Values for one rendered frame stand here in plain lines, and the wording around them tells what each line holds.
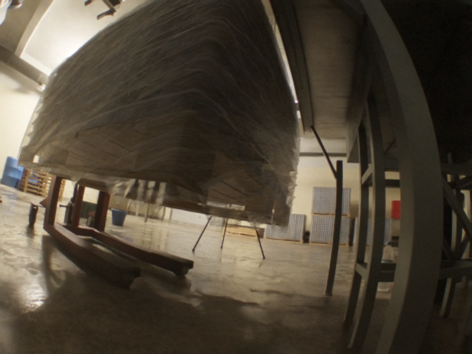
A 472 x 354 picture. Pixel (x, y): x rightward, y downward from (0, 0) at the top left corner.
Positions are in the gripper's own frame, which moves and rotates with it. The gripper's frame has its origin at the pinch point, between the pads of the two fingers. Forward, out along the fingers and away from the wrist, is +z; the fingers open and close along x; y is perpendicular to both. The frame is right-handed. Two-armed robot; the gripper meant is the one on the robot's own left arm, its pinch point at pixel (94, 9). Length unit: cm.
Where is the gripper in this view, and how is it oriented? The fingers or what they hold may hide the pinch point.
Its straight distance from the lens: 129.2
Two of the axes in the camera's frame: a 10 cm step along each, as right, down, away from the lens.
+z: -5.3, 7.5, -3.9
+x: -5.9, -6.6, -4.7
